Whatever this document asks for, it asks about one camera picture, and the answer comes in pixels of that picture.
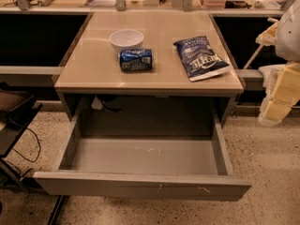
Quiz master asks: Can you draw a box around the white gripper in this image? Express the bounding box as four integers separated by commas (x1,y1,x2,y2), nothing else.
256,22,300,127

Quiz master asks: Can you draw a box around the blue chip bag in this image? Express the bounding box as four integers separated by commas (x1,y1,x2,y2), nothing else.
173,36,231,82

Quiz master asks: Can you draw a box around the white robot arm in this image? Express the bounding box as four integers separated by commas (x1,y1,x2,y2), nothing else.
256,0,300,127

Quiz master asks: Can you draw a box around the open grey drawer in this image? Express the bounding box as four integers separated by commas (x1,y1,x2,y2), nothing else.
34,96,251,201

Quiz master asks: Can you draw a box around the white leaning stick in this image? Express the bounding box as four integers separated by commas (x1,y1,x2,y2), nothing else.
244,17,278,69

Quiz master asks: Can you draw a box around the blue soda can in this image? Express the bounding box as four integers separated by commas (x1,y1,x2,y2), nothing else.
118,49,153,71

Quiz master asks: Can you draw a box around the white bowl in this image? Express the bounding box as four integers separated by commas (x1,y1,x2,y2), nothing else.
109,29,143,53

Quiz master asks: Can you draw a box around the beige top cabinet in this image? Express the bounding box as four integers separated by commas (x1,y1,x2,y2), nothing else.
54,10,244,117

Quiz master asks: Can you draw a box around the white paper tag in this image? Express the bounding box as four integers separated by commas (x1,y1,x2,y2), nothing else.
91,97,103,110

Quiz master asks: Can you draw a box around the black side cart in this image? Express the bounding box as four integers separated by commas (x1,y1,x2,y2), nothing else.
0,89,42,189

